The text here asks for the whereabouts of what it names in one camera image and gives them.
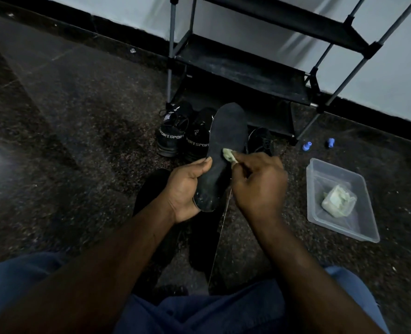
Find black shoe insole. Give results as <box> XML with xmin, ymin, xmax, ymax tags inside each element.
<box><xmin>192</xmin><ymin>102</ymin><xmax>249</xmax><ymax>213</ymax></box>

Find person's left hand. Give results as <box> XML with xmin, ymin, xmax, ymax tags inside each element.
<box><xmin>163</xmin><ymin>157</ymin><xmax>214</xmax><ymax>225</ymax></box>

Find person's left forearm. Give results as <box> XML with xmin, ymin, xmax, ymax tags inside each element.
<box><xmin>0</xmin><ymin>200</ymin><xmax>179</xmax><ymax>334</ymax></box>

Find person's right forearm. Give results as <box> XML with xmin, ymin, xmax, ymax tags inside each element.
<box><xmin>249</xmin><ymin>214</ymin><xmax>385</xmax><ymax>334</ymax></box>

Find clear plastic container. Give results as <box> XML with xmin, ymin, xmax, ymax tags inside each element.
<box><xmin>306</xmin><ymin>158</ymin><xmax>381</xmax><ymax>244</ymax></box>

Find black metal shoe rack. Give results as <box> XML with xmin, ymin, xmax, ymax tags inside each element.
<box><xmin>166</xmin><ymin>0</ymin><xmax>411</xmax><ymax>146</ymax></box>

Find wad of pale green wipes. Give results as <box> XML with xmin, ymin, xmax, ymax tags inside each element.
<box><xmin>321</xmin><ymin>184</ymin><xmax>358</xmax><ymax>218</ymax></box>

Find plain black laced shoe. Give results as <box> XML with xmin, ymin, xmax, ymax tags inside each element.
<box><xmin>248</xmin><ymin>127</ymin><xmax>275</xmax><ymax>157</ymax></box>

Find blue denim trousers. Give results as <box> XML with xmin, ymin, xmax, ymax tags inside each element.
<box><xmin>0</xmin><ymin>252</ymin><xmax>391</xmax><ymax>334</ymax></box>

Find black sport shoe white print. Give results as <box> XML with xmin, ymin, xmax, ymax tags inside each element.
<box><xmin>156</xmin><ymin>101</ymin><xmax>193</xmax><ymax>158</ymax></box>
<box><xmin>183</xmin><ymin>107</ymin><xmax>217</xmax><ymax>162</ymax></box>

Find person's right hand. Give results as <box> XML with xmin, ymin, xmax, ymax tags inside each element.
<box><xmin>226</xmin><ymin>151</ymin><xmax>289</xmax><ymax>224</ymax></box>

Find thin white lace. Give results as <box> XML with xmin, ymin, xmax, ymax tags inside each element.
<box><xmin>208</xmin><ymin>187</ymin><xmax>233</xmax><ymax>286</ymax></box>

